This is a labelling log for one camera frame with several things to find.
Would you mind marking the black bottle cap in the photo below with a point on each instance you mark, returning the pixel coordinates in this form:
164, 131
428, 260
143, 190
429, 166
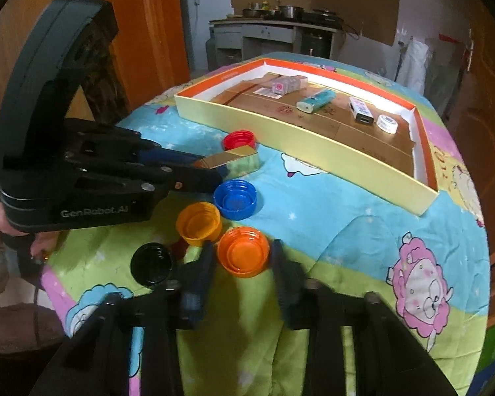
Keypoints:
151, 264

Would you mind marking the brown wooden door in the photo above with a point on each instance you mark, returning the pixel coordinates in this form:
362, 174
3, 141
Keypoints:
478, 111

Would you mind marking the orange bottle cap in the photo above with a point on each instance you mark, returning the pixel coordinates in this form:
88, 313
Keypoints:
243, 251

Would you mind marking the metal cooking pot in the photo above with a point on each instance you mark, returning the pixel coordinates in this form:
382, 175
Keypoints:
291, 11

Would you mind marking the flattened cardboard liner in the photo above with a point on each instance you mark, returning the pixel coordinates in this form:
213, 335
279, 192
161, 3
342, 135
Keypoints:
334, 128

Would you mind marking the yellow-orange bottle cap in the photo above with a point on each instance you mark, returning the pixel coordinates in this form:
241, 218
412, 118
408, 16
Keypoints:
198, 222

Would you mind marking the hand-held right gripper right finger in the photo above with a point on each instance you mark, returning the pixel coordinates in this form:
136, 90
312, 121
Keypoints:
284, 280

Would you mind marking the red bottle cap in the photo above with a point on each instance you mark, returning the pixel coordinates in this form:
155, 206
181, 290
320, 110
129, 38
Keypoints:
237, 140

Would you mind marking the grey kitchen counter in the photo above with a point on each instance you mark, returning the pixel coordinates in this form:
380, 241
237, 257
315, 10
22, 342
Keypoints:
264, 33

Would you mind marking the white round jar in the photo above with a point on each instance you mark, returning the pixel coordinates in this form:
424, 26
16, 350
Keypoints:
387, 123

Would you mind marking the person's maroon clothing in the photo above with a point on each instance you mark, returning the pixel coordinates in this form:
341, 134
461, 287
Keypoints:
8, 328

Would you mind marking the blue bottle cap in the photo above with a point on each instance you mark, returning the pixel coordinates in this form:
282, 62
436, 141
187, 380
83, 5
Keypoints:
235, 200

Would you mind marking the orange wooden door jamb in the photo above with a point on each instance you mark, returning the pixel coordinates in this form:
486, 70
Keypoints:
148, 29

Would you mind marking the shallow yellow cardboard tray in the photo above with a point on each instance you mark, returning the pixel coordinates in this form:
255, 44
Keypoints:
313, 144

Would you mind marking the red paper strip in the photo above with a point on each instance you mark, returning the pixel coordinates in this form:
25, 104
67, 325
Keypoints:
448, 38

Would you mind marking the teal rectangular box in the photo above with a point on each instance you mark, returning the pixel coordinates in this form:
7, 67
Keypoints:
315, 101

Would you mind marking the gold rectangular box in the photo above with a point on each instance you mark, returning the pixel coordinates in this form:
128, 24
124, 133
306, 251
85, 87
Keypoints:
235, 161

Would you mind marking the white hanging plastic bag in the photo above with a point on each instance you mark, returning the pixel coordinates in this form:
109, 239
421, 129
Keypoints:
412, 66

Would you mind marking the cardboard sheets on wall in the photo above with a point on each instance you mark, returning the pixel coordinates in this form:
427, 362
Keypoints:
354, 4

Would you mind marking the black stove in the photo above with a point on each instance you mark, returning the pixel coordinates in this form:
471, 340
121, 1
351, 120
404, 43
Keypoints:
321, 17

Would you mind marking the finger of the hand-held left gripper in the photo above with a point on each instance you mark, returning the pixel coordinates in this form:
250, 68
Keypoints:
177, 158
198, 179

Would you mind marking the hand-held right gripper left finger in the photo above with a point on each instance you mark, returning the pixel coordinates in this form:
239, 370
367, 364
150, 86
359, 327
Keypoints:
198, 280

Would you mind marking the white cartoon-printed box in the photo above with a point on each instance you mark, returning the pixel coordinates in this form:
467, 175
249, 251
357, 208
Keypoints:
361, 109

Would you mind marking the black kitchen appliance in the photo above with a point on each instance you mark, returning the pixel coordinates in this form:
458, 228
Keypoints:
315, 45

